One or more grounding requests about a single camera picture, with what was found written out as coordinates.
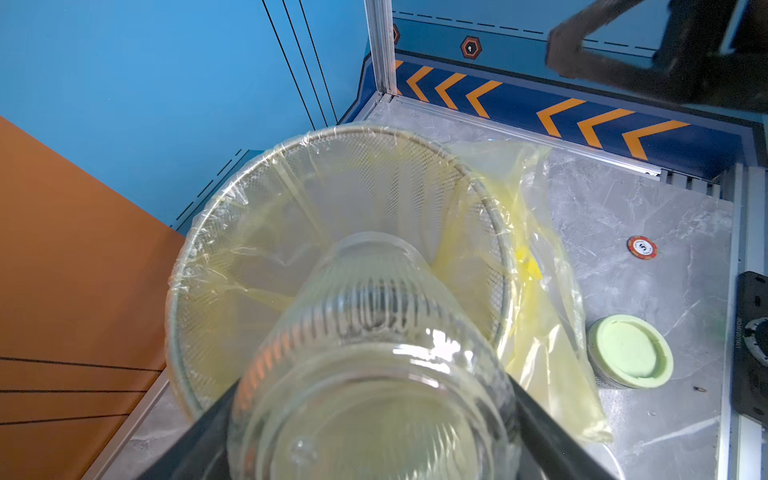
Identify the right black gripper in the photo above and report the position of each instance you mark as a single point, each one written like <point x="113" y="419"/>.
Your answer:
<point x="711" y="53"/>

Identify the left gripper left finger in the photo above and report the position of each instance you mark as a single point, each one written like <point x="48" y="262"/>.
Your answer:
<point x="201" y="453"/>

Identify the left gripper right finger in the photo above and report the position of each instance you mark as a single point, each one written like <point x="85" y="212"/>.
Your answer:
<point x="557" y="454"/>

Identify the glass jar with tea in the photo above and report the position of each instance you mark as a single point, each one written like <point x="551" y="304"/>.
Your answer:
<point x="373" y="372"/>

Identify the jar with green lid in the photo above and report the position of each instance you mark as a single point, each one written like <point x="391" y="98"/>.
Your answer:
<point x="627" y="352"/>

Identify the mesh trash bin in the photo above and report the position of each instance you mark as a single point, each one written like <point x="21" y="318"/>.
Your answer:
<point x="345" y="203"/>

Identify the red poker chip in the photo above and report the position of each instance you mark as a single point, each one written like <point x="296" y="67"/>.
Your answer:
<point x="642" y="248"/>

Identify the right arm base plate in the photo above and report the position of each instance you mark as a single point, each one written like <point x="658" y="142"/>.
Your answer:
<point x="749" y="379"/>

